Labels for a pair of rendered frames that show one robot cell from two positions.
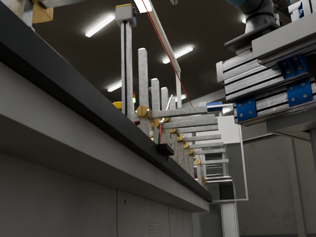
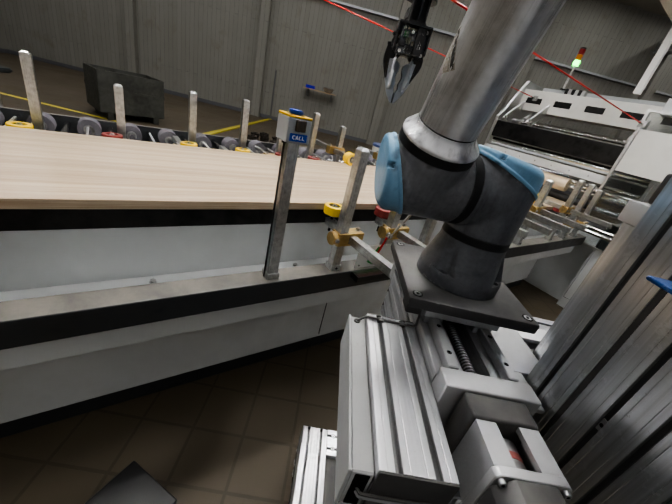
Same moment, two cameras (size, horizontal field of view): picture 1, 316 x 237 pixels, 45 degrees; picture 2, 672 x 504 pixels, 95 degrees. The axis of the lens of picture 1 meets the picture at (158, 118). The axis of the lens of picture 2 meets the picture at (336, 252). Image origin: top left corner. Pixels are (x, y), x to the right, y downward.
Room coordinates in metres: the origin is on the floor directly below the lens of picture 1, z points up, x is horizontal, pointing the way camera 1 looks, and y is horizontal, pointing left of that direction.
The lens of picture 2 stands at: (0.84, -0.58, 1.29)
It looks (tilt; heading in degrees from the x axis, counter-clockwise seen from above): 26 degrees down; 38
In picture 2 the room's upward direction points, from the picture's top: 15 degrees clockwise
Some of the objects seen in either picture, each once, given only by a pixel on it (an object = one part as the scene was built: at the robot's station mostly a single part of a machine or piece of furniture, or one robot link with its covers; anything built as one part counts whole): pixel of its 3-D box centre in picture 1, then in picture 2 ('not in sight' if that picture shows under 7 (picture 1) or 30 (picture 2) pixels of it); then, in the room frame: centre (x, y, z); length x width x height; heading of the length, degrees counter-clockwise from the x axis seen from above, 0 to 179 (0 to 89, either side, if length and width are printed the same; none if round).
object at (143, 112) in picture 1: (145, 114); (345, 237); (1.70, 0.06, 0.83); 0.13 x 0.06 x 0.05; 168
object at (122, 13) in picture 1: (126, 17); (293, 129); (1.42, 0.12, 1.18); 0.07 x 0.07 x 0.08; 78
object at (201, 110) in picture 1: (160, 114); (358, 245); (1.70, -0.01, 0.83); 0.43 x 0.03 x 0.04; 78
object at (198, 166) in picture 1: (198, 164); (564, 211); (3.63, -0.37, 0.93); 0.03 x 0.03 x 0.48; 78
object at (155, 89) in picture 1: (156, 121); (390, 227); (1.92, 0.01, 0.86); 0.03 x 0.03 x 0.48; 78
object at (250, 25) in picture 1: (261, 30); (466, 253); (1.41, -0.44, 1.09); 0.15 x 0.15 x 0.10
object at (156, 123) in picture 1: (157, 126); (392, 231); (1.94, 0.01, 0.85); 0.13 x 0.06 x 0.05; 168
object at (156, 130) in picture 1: (160, 141); (381, 254); (1.88, -0.01, 0.75); 0.26 x 0.01 x 0.10; 168
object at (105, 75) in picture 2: not in sight; (125, 95); (2.79, 6.73, 0.39); 1.09 x 0.90 x 0.78; 4
